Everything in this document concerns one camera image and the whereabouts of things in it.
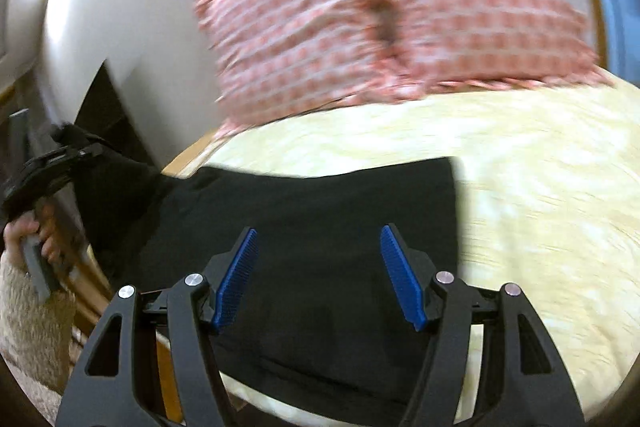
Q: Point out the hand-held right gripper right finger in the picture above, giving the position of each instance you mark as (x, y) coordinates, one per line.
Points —
(400, 274)

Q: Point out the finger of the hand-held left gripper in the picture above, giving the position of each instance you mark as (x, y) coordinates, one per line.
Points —
(80, 137)

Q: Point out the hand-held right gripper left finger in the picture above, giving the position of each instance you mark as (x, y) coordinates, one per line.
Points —
(235, 279)

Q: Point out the black pants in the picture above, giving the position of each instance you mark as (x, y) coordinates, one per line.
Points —
(280, 252)

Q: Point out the person's left forearm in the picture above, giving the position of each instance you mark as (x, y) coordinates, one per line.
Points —
(32, 322)

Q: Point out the person's left hand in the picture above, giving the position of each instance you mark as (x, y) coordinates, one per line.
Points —
(35, 237)

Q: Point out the yellow bed cover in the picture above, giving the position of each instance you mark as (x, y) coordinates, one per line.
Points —
(525, 217)

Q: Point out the red patterned pillow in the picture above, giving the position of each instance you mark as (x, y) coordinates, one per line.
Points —
(475, 2)
(290, 42)

